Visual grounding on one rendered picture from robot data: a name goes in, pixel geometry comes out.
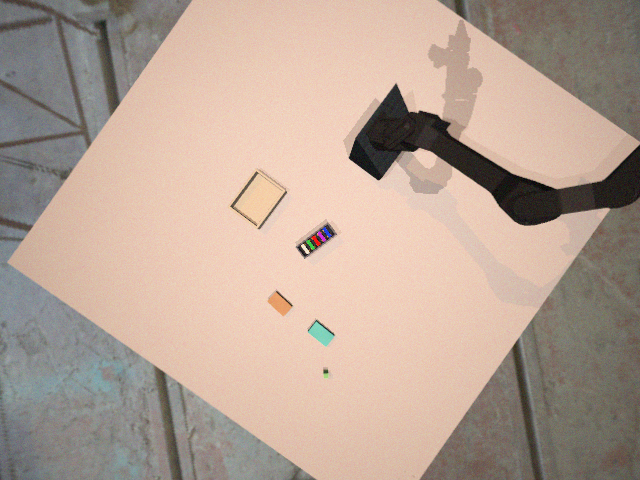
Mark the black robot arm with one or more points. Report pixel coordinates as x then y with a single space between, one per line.
525 201

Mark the orange block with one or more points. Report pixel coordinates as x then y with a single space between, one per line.
279 303

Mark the beige shallow tray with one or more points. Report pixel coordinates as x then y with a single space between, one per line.
257 199

